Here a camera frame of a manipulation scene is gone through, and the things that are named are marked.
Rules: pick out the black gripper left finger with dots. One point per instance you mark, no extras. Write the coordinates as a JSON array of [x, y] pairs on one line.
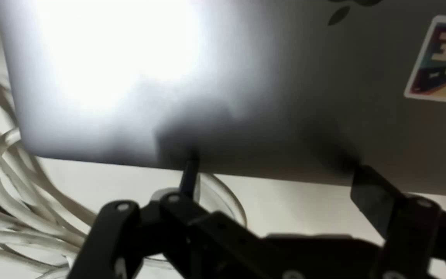
[[195, 241]]

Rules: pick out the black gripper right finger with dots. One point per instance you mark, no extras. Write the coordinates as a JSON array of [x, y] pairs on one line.
[[412, 226]]

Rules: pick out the silver laptop with stickers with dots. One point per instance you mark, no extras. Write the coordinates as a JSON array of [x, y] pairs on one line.
[[300, 90]]

